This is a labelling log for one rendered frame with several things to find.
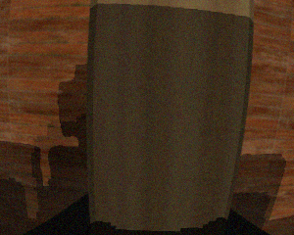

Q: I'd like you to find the dark wooden side rail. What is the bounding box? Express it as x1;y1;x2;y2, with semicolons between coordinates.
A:
87;0;254;235

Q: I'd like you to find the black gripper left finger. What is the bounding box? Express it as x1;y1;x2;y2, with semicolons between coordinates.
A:
22;193;91;235

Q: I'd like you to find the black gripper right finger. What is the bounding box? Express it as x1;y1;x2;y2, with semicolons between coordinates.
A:
224;209;269;235

